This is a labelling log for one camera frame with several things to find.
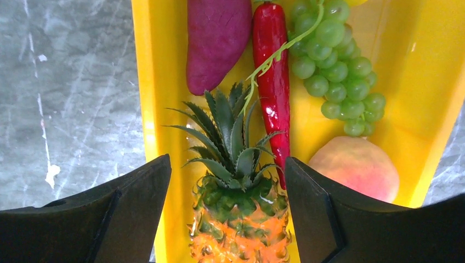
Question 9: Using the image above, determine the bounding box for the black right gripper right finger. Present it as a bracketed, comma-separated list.
[285, 157, 464, 263]

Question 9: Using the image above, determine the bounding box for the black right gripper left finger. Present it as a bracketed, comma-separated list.
[1, 155, 172, 262]

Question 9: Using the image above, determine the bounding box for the orange toy pineapple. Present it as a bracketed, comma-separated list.
[182, 83, 292, 262]

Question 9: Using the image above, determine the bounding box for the yellow plastic tray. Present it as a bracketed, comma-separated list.
[132, 1, 464, 262]

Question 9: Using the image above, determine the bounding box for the pink toy peach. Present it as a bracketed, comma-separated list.
[308, 136, 400, 203]

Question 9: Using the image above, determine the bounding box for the green toy grape bunch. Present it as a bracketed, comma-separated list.
[251, 1, 386, 137]

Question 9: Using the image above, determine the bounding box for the red toy chili pepper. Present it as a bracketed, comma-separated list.
[252, 2, 290, 190]

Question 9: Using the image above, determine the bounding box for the purple toy sweet potato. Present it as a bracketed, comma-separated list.
[186, 0, 252, 95]

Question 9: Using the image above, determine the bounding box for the yellow toy pear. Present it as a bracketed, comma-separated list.
[344, 0, 367, 7]

